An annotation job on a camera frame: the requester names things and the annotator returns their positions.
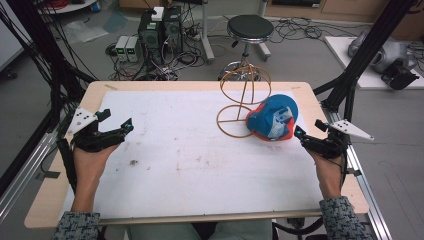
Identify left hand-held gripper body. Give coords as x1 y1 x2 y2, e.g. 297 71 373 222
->
66 107 118 154

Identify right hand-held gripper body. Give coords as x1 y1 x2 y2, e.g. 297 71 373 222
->
308 119 375 160

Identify blue and red hat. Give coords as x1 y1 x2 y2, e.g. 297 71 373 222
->
245 94 300 143

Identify wooden wire hat stand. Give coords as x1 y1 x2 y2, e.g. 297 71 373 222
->
216 64 273 139

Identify person's right hand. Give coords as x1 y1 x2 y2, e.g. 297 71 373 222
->
308 149 344 188

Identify person's left hand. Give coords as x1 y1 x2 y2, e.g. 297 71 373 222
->
73 143 120 188

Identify white floor board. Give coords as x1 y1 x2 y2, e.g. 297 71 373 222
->
324 35 424 91

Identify grey power supply unit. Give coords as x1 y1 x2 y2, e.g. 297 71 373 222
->
125 35 142 63
114 35 130 63

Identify white table mat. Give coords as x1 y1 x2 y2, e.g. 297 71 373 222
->
61 89 327 222

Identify clear plastic sheet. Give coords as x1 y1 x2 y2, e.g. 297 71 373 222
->
62 19 110 44

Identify black computer tower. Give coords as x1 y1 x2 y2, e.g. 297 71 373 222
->
137 9 165 65
162 5 184 56

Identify grey robot head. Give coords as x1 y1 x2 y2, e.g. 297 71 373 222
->
347 30 421 91

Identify black round stool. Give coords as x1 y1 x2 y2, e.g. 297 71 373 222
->
219 14 275 82

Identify person's legs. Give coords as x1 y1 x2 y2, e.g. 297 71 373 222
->
125 219 275 240

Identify grey table leg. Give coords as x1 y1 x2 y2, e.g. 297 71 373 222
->
199 0 216 65

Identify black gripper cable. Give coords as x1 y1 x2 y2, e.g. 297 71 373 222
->
55 137 78 196
338 141 350 193

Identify aluminium rail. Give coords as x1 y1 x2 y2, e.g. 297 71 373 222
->
321 103 394 240
0 131 59 218

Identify tangle of cables by computers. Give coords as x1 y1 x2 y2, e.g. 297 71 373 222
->
105 39 207 82

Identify black frame post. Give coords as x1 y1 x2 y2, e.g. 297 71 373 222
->
313 0 418 123
0 0 98 134

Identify bundle of floor cables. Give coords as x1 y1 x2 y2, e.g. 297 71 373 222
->
269 15 363 45

